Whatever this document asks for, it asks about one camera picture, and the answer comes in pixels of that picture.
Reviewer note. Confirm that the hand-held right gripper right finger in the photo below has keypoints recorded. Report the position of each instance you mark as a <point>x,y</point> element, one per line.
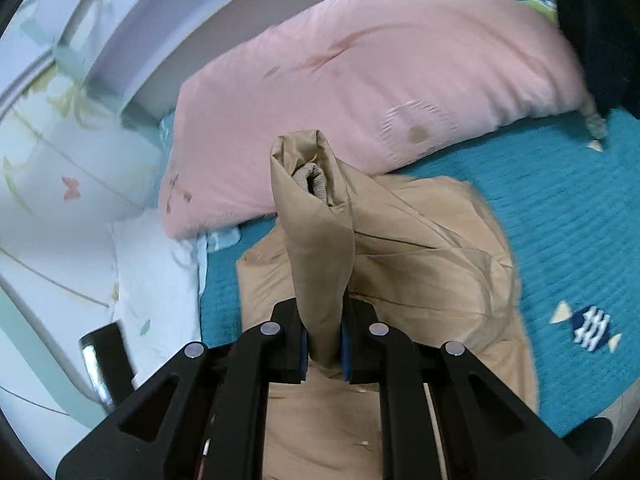
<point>346,355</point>

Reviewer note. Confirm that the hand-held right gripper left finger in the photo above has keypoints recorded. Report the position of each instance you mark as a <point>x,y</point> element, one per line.
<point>300,352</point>

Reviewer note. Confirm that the tan jacket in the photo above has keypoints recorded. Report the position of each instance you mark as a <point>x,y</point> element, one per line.
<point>425,270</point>

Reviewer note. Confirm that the white pillow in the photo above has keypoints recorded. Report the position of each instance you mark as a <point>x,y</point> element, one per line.
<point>155,285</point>

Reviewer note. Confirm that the black glossy object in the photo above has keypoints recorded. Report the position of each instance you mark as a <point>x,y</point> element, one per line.
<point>107,360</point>

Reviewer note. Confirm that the teal quilted blanket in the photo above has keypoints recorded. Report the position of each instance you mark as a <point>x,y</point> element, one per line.
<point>550,220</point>

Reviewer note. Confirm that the white floral cloth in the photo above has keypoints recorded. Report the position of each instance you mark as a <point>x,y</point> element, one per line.
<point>55,200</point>

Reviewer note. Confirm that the pale green cloth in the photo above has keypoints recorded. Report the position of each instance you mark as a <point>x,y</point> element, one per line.
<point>540,9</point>

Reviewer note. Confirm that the dark navy jacket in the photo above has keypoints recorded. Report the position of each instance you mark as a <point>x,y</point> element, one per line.
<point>600,35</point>

